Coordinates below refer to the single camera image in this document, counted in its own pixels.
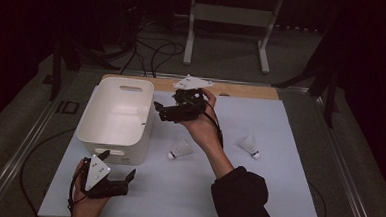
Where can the black stand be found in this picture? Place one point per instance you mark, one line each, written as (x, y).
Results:
(330, 102)
(56, 71)

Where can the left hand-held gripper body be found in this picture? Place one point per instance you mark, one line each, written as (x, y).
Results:
(96, 172)

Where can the metal floor rail frame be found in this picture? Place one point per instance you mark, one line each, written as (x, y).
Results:
(31, 136)

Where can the person's left hand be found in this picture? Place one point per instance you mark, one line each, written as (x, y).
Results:
(83, 211)

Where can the white metal stand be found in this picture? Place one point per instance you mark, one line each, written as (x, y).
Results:
(232, 15)

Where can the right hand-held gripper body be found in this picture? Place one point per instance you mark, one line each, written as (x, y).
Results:
(187, 108)

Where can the white table mat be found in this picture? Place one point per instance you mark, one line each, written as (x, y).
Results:
(273, 126)

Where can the white plastic bin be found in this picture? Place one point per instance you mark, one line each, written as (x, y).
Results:
(113, 117)

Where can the person's right hand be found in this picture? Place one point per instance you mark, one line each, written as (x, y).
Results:
(205, 130)

